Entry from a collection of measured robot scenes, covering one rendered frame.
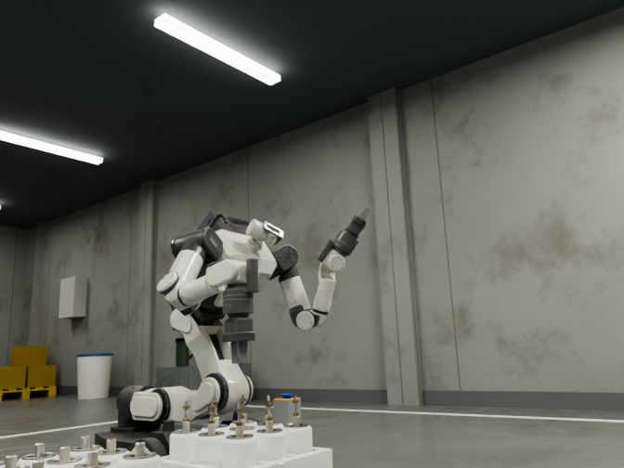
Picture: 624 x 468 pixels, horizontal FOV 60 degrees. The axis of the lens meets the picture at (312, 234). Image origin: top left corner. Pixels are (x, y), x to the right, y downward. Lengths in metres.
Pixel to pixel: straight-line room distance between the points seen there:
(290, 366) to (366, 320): 1.04
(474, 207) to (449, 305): 0.85
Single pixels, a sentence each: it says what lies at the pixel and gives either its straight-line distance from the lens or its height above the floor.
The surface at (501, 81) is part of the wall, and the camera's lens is 4.98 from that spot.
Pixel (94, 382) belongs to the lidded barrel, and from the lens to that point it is 7.80.
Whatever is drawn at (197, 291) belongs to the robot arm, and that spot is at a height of 0.66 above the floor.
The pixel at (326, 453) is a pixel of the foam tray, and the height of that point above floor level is 0.17.
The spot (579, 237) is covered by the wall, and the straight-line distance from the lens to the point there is 4.45.
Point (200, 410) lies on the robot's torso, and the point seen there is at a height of 0.28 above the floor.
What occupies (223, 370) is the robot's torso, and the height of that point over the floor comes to 0.42.
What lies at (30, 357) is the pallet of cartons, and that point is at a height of 0.57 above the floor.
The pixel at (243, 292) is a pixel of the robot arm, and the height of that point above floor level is 0.65.
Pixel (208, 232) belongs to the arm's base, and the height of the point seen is 0.90.
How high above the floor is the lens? 0.47
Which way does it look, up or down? 12 degrees up
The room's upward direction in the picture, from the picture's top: 2 degrees counter-clockwise
